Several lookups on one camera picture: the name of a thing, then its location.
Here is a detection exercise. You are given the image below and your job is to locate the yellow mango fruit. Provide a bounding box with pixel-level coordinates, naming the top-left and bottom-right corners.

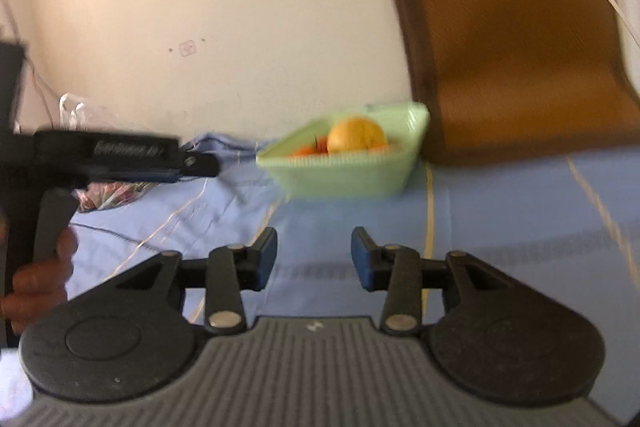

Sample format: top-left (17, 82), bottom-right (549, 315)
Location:
top-left (326, 117), bottom-right (388, 154)

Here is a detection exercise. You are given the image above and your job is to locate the person's left hand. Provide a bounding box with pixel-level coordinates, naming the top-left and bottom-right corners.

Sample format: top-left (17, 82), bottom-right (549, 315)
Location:
top-left (1, 228), bottom-right (78, 335)

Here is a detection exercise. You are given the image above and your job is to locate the clear plastic bag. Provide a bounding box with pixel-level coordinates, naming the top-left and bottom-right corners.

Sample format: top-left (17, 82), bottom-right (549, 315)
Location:
top-left (58, 93), bottom-right (155, 212)

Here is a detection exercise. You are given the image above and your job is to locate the light green ribbed basket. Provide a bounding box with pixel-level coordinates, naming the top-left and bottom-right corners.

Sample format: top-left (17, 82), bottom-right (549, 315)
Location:
top-left (256, 102), bottom-right (430, 199)

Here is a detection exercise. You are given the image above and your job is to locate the light blue checked tablecloth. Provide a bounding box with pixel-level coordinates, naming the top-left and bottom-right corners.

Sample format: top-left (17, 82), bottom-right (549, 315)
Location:
top-left (70, 148), bottom-right (639, 426)

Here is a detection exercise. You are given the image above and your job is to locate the brown woven seat cushion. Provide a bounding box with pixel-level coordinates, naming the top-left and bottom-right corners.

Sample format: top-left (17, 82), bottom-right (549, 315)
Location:
top-left (394, 0), bottom-right (639, 167)

